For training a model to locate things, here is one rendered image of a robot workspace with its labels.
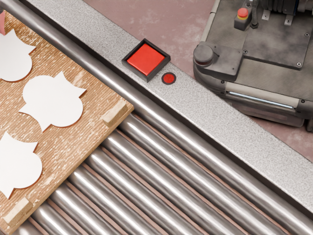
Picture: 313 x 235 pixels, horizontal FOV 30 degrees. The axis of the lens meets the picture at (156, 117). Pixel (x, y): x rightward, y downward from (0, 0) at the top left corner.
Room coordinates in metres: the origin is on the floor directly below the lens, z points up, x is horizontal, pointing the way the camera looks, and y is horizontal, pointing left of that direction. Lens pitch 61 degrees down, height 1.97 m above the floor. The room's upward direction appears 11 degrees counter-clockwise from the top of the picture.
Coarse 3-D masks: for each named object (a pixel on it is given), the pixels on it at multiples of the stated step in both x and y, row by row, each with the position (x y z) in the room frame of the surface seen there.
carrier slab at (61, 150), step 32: (32, 32) 0.83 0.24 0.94; (64, 64) 0.73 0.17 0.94; (0, 96) 0.68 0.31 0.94; (96, 96) 0.64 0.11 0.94; (0, 128) 0.60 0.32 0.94; (32, 128) 0.59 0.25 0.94; (64, 128) 0.58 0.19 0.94; (96, 128) 0.56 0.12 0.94; (64, 160) 0.51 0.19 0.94; (0, 192) 0.46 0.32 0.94; (32, 192) 0.45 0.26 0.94; (0, 224) 0.40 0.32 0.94
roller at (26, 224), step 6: (24, 222) 0.40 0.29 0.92; (30, 222) 0.40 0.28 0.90; (18, 228) 0.39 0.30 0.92; (24, 228) 0.39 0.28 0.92; (30, 228) 0.39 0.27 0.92; (36, 228) 0.39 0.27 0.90; (12, 234) 0.39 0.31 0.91; (18, 234) 0.38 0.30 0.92; (24, 234) 0.38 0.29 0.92; (30, 234) 0.38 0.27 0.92; (36, 234) 0.37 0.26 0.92; (42, 234) 0.38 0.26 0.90
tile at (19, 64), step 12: (0, 36) 0.83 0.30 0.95; (12, 36) 0.82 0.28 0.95; (0, 48) 0.79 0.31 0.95; (12, 48) 0.79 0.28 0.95; (24, 48) 0.78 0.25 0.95; (36, 48) 0.78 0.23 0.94; (0, 60) 0.76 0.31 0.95; (12, 60) 0.76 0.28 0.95; (24, 60) 0.75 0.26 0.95; (0, 72) 0.73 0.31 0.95; (12, 72) 0.73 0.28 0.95; (24, 72) 0.72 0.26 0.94
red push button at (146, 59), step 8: (144, 48) 0.74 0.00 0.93; (152, 48) 0.73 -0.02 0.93; (136, 56) 0.72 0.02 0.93; (144, 56) 0.72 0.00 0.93; (152, 56) 0.71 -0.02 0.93; (160, 56) 0.71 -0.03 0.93; (136, 64) 0.70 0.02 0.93; (144, 64) 0.70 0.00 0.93; (152, 64) 0.69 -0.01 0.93; (144, 72) 0.68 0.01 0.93
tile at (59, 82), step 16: (32, 80) 0.70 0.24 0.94; (48, 80) 0.69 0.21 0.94; (64, 80) 0.69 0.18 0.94; (32, 96) 0.66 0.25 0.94; (48, 96) 0.65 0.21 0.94; (64, 96) 0.65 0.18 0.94; (80, 96) 0.64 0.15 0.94; (32, 112) 0.62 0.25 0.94; (48, 112) 0.62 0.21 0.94; (64, 112) 0.61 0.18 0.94; (80, 112) 0.60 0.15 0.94
